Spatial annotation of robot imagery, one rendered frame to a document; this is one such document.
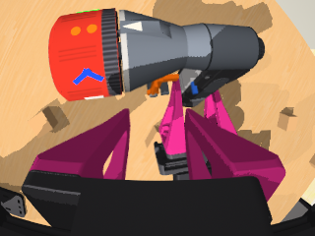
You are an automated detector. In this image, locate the tan cube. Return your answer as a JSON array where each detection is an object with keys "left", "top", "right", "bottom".
[
  {"left": 28, "top": 106, "right": 58, "bottom": 138},
  {"left": 309, "top": 153, "right": 315, "bottom": 168},
  {"left": 145, "top": 125, "right": 161, "bottom": 151},
  {"left": 278, "top": 113, "right": 298, "bottom": 131}
]

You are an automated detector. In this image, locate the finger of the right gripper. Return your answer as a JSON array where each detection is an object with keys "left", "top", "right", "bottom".
[
  {"left": 159, "top": 79, "right": 186, "bottom": 154},
  {"left": 204, "top": 90, "right": 238, "bottom": 136}
]

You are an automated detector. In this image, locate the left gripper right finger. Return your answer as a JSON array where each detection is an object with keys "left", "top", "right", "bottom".
[{"left": 184, "top": 108, "right": 285, "bottom": 201}]

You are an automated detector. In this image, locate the black and red hose nozzle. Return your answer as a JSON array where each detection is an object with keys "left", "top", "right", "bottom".
[{"left": 48, "top": 8, "right": 265, "bottom": 107}]

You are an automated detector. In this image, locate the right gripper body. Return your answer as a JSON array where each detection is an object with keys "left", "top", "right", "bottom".
[{"left": 154, "top": 140, "right": 211, "bottom": 176}]

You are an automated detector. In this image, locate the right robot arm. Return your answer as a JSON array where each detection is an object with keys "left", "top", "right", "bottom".
[{"left": 172, "top": 167, "right": 212, "bottom": 180}]

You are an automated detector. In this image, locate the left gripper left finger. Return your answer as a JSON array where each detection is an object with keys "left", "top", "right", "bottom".
[{"left": 30, "top": 108, "right": 131, "bottom": 180}]

